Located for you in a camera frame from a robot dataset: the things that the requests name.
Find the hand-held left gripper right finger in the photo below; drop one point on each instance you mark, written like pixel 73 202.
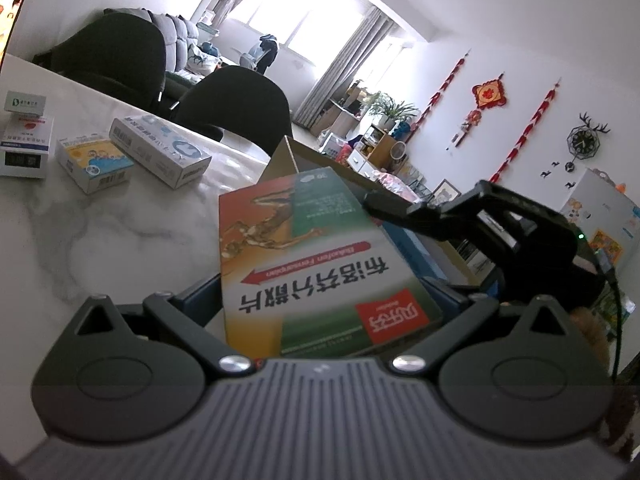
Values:
pixel 452 300

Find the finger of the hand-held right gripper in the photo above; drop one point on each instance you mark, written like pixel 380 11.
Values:
pixel 395 207

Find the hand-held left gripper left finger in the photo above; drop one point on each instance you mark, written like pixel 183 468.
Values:
pixel 200 300

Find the narrow blue medicine box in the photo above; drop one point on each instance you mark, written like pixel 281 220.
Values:
pixel 415 255

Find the orange green medicine box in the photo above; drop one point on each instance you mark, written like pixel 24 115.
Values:
pixel 310 270

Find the olive cardboard box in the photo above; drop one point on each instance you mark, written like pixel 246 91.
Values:
pixel 280 162

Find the white yellow blue medicine box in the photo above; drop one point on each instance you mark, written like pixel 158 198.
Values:
pixel 92 160

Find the white red heart medicine box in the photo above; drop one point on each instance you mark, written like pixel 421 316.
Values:
pixel 25 135

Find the small white green-logo box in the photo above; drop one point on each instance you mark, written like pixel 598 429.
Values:
pixel 25 102

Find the white marble desktop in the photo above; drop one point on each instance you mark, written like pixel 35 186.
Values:
pixel 125 240

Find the person's right hand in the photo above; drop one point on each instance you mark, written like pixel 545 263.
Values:
pixel 587 335

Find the pink cloth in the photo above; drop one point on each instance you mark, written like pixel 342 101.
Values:
pixel 395 182

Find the small round fan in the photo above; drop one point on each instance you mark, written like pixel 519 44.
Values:
pixel 398 151

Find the white low cabinet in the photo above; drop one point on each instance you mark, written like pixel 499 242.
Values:
pixel 360 160

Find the wooden cabinet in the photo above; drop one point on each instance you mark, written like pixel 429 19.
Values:
pixel 377 150

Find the colourful fridge poster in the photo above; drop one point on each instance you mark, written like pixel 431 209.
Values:
pixel 606 245

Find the blue ornament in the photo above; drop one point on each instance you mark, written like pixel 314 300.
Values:
pixel 401 131

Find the white laundry basket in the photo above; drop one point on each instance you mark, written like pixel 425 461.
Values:
pixel 335 147

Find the white refrigerator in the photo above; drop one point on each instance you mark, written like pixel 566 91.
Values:
pixel 615 210

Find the potted green plant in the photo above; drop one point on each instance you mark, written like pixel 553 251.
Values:
pixel 390 110

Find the wooden side desk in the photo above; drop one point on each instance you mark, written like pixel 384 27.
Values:
pixel 340 115

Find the dark dining chair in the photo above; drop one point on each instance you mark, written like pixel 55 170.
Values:
pixel 110 60
pixel 235 105

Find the dark jacket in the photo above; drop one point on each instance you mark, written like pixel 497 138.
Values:
pixel 270 50

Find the white office chair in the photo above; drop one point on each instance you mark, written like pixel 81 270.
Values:
pixel 245 57

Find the grey sofa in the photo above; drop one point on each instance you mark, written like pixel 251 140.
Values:
pixel 175 35

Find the standing picture frame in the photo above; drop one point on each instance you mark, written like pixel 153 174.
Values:
pixel 445 192

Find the black antler wall clock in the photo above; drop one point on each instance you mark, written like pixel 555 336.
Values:
pixel 582 142

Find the red wall garland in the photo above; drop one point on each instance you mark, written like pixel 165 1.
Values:
pixel 445 87
pixel 530 125

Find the red knot wall decoration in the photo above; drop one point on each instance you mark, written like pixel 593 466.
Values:
pixel 489 92

